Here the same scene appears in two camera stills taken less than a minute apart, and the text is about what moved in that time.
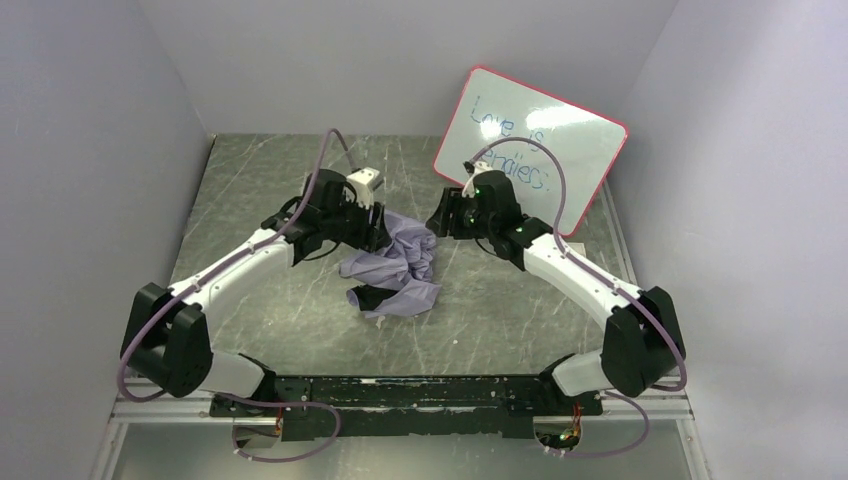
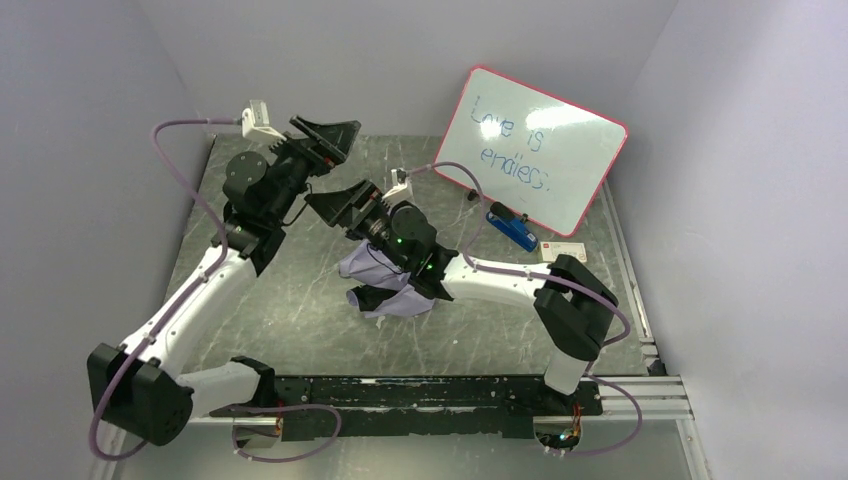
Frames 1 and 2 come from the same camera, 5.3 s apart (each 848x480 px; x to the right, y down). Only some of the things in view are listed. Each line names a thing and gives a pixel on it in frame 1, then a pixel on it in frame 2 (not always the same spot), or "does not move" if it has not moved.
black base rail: x=408 y=406 does not move
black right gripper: x=448 y=213 -> x=361 y=210
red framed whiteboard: x=559 y=156 does not move
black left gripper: x=370 y=226 -> x=312 y=151
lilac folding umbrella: x=397 y=279 does not move
